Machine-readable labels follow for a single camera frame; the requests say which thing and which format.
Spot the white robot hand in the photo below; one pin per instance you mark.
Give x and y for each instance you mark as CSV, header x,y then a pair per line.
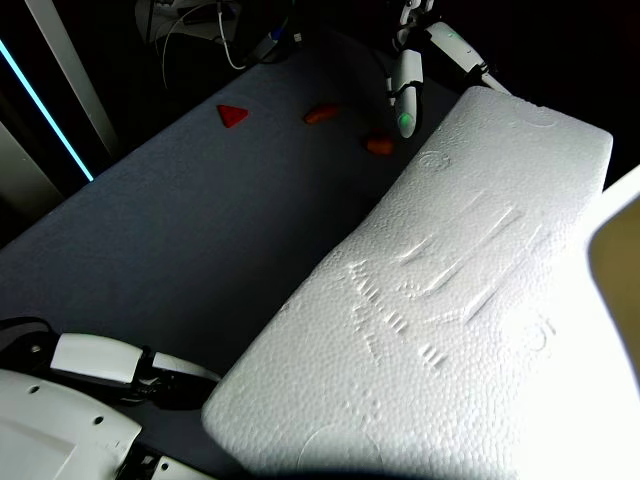
x,y
407,100
55,430

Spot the white foam lid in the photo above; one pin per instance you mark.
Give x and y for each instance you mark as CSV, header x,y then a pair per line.
x,y
425,300

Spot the orange toy chicken drumstick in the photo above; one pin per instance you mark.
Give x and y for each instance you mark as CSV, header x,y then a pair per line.
x,y
380,145

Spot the brown ridged toy bread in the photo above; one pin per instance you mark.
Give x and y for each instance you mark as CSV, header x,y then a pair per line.
x,y
320,114

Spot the white plug adapter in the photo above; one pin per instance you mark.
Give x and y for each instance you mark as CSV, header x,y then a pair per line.
x,y
264,47

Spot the red triangular toy wedge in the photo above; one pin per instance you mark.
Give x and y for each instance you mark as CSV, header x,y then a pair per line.
x,y
231,116

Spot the grey table cloth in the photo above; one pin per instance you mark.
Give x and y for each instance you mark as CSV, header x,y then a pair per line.
x,y
175,225

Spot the beige board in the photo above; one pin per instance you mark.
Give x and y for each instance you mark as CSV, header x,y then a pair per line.
x,y
22,175

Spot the cyan light strip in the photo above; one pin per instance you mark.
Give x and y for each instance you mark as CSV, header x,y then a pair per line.
x,y
47,112

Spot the white robot body shell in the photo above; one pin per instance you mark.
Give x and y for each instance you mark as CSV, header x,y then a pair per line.
x,y
620,400

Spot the white upright post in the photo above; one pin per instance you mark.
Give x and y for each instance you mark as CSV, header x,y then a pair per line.
x,y
75,70

